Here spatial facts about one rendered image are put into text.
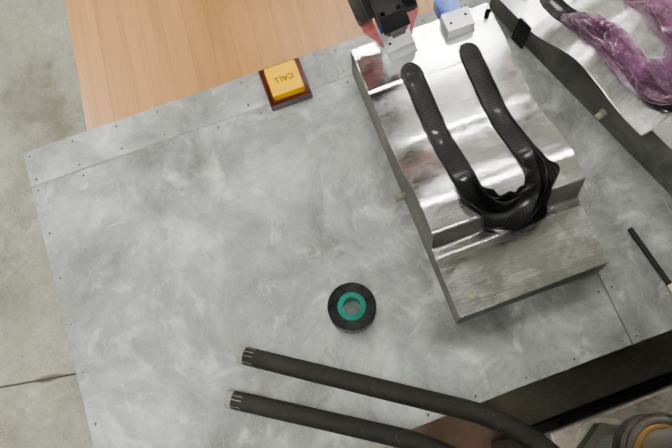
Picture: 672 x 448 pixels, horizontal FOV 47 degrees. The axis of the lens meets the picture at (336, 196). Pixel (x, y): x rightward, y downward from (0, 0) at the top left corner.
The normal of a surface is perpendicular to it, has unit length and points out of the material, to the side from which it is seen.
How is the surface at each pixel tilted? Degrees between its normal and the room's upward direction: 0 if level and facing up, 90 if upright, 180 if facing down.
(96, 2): 0
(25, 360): 0
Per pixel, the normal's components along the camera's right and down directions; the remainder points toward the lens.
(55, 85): -0.05, -0.32
